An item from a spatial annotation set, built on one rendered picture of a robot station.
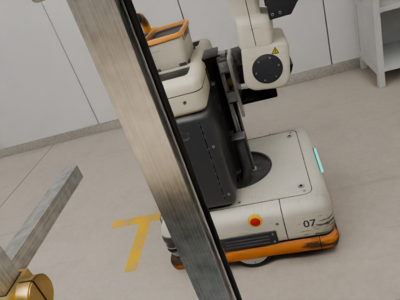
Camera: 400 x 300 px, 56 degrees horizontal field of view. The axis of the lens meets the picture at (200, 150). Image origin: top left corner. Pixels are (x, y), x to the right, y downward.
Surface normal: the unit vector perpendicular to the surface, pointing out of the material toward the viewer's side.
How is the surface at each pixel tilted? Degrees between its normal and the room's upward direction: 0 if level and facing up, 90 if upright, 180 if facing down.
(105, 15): 90
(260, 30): 90
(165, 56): 92
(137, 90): 90
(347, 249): 0
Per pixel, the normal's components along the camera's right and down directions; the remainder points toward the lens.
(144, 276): -0.29, -0.84
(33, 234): 0.95, -0.22
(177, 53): -0.08, 0.53
